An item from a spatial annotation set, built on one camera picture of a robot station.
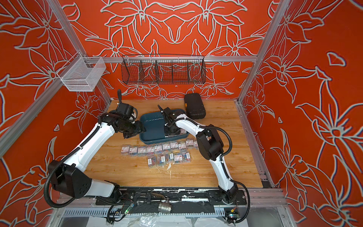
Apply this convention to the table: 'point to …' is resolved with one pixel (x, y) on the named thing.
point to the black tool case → (194, 106)
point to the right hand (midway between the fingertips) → (168, 132)
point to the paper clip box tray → (178, 159)
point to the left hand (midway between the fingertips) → (142, 130)
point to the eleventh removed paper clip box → (125, 150)
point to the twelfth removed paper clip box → (133, 150)
